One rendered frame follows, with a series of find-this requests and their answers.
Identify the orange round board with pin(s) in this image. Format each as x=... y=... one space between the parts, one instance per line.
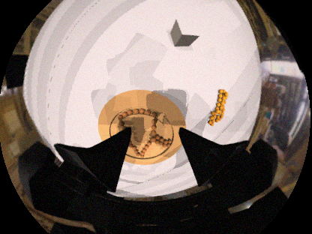
x=169 y=120

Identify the beige cube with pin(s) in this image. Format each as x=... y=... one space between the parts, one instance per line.
x=184 y=32

